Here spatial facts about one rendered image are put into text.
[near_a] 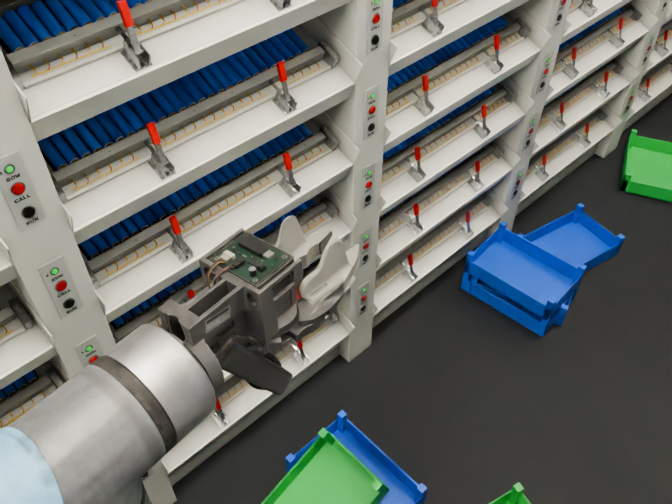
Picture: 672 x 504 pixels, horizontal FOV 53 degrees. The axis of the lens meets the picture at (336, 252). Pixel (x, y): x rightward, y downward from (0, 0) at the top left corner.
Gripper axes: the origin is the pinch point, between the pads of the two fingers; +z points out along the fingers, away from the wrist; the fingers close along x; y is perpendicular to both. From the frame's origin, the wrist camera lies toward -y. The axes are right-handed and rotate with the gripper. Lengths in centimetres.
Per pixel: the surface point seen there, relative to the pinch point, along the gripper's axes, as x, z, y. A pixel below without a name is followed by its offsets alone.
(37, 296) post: 51, -11, -28
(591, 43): 34, 172, -51
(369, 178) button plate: 42, 63, -45
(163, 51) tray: 47, 18, 2
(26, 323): 56, -13, -36
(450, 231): 45, 110, -93
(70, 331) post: 52, -8, -39
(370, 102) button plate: 41, 61, -24
